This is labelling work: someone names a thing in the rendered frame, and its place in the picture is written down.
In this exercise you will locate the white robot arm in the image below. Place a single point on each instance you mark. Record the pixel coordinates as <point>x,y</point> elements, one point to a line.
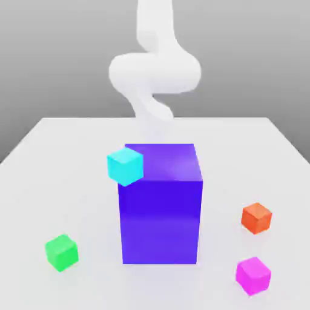
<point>155,72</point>

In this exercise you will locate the small cyan cube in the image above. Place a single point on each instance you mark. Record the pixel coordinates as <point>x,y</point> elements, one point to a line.
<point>124,167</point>

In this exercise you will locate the small orange cube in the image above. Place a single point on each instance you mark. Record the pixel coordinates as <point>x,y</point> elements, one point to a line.
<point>256,219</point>

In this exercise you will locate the small green cube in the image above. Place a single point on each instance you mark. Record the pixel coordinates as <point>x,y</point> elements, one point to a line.
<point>61,253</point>

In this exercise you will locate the small magenta cube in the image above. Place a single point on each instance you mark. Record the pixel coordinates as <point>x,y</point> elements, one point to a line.
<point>253,276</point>

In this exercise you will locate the large blue box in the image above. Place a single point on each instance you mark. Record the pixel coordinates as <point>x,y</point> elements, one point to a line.
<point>161,218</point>

